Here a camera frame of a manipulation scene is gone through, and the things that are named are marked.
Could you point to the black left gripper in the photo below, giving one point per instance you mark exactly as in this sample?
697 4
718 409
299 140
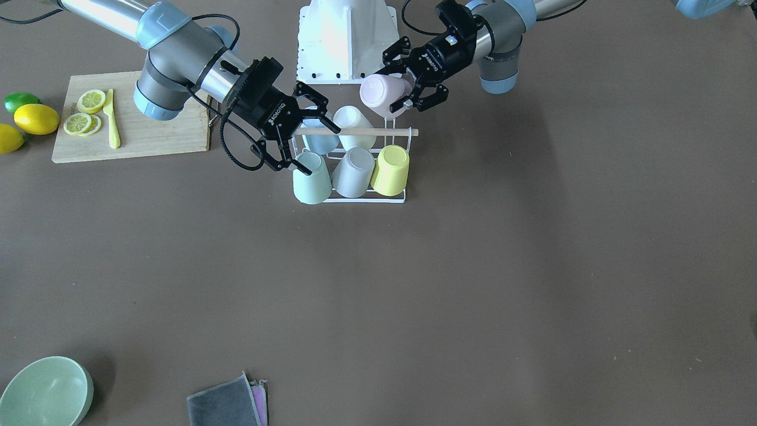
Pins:
436 54

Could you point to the green bowl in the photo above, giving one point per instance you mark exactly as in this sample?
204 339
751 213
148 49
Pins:
55 390

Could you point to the grey folded cloth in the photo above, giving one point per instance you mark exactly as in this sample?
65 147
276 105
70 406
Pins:
236 402

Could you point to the green lime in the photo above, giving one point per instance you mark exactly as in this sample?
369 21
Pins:
16 100

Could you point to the cream plastic cup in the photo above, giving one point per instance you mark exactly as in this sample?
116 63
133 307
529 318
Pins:
351 118

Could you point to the blue plastic cup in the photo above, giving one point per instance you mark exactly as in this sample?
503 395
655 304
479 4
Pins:
319 144

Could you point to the yellow plastic knife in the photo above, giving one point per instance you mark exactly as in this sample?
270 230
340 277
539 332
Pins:
114 138

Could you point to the grey plastic cup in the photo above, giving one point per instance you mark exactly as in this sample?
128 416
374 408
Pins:
352 175

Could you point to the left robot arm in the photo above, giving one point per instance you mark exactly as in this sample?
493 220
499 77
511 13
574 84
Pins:
486 33

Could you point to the wooden cutting board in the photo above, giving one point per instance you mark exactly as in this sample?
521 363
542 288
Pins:
140 136

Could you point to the yellow lemon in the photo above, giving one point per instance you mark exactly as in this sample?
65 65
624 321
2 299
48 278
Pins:
37 119
11 139

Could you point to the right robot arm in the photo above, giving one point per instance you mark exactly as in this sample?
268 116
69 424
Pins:
183 57

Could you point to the white wire cup rack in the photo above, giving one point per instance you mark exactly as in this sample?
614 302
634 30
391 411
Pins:
387 134

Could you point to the pink plastic cup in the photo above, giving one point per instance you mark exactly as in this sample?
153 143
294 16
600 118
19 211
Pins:
378 92

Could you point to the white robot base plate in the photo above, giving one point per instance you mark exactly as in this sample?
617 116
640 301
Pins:
341 42

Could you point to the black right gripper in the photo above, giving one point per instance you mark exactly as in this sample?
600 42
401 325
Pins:
274 115

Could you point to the green plastic cup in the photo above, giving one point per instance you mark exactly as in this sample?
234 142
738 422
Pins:
315 188

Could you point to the lemon slice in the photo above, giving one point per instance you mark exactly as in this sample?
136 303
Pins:
78 123
95 126
91 101

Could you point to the yellow plastic cup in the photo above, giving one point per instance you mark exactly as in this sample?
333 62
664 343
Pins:
391 171

